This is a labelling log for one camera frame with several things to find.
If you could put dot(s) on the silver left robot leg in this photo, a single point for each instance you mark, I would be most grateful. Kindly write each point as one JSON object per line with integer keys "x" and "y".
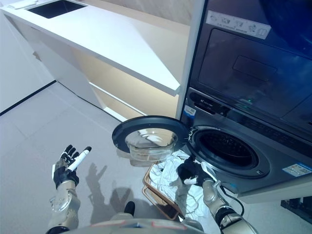
{"x": 129, "y": 207}

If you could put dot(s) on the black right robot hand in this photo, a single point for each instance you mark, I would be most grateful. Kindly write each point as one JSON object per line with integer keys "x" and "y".
{"x": 191, "y": 170}

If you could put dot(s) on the white instruction sticker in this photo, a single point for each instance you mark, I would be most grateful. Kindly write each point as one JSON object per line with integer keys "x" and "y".
{"x": 234, "y": 24}

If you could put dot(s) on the white counter top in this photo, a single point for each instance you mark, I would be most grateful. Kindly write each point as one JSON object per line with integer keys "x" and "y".
{"x": 97, "y": 31}

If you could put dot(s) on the brown wicker laundry basket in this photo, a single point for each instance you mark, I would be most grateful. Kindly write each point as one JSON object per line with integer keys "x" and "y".
{"x": 156, "y": 197}

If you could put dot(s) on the round glass washing machine door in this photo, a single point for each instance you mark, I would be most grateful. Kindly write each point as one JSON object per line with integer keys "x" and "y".
{"x": 122, "y": 131}

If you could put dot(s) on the dark grey stacked dryer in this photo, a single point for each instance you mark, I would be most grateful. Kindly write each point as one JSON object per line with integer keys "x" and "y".
{"x": 243, "y": 48}

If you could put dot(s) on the white vertical cabinet panel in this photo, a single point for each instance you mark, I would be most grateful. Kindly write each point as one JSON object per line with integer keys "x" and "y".
{"x": 195, "y": 48}

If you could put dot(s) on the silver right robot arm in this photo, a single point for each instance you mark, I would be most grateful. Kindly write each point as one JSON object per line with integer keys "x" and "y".
{"x": 219, "y": 200}

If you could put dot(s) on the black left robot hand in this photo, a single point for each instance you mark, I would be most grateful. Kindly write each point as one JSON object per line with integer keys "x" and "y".
{"x": 64, "y": 174}

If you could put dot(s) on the dark grey washing machine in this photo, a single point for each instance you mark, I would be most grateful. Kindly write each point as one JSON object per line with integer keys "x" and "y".
{"x": 268, "y": 136}

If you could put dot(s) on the white clothes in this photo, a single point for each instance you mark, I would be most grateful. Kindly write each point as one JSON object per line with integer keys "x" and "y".
{"x": 168, "y": 170}

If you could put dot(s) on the white item on counter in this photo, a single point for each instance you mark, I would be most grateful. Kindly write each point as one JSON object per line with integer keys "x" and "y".
{"x": 22, "y": 4}

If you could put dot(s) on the silver robot torso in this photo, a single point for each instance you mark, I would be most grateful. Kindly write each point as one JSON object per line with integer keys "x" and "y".
{"x": 136, "y": 226}

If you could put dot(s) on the white base cabinet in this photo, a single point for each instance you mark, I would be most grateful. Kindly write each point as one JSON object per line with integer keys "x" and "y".
{"x": 61, "y": 68}

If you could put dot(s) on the blue energy label sticker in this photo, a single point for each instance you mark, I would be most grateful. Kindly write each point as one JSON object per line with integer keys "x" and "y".
{"x": 190, "y": 111}

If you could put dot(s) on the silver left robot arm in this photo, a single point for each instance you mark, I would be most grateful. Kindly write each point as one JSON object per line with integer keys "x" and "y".
{"x": 64, "y": 202}

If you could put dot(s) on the black recessed sink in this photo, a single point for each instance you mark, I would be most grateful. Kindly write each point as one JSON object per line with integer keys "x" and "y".
{"x": 56, "y": 8}

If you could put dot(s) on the white warning sticker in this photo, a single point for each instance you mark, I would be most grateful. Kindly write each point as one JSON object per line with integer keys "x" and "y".
{"x": 297, "y": 168}

